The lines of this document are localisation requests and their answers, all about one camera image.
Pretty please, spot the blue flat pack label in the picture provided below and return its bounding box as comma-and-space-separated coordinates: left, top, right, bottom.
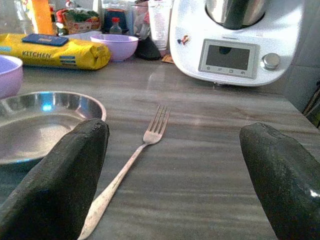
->
21, 33, 70, 47

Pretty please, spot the white kitchen cooking machine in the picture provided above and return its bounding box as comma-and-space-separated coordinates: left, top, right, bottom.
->
168, 0, 306, 88

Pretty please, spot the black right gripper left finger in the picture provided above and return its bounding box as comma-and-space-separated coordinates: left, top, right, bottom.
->
0, 117, 110, 240

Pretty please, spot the steel mixing jug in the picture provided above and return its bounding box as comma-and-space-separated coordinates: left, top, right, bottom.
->
204, 0, 266, 31

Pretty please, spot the round steel plate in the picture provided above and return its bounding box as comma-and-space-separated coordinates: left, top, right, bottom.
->
0, 90, 107, 166

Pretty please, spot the dark blue jar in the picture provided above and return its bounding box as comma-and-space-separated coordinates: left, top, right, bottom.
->
102, 8, 130, 34

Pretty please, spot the lilac plastic bowl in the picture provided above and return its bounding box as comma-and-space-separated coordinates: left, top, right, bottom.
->
0, 54, 24, 100
89, 33, 139, 63

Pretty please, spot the yellow kitchen roll pack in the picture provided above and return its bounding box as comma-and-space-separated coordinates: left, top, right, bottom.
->
0, 33, 111, 71

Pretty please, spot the white tube container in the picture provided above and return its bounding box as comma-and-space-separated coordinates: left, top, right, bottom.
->
147, 0, 173, 51

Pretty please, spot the silver metal fork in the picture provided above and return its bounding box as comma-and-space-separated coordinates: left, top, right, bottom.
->
77, 104, 172, 240

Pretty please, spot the colourful snack bag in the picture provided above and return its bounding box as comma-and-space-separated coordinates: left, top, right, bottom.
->
55, 8, 102, 35

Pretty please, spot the orange carton box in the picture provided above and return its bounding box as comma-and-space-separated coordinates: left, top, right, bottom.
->
30, 0, 56, 36

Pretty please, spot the black cloth pouch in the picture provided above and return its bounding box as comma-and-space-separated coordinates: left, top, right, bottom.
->
134, 36, 162, 61

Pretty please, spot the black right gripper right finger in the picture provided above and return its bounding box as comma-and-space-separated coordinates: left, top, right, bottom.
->
238, 121, 320, 240

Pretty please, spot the small clear red-capped bottle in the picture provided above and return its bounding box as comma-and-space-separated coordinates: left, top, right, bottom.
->
108, 17, 123, 35

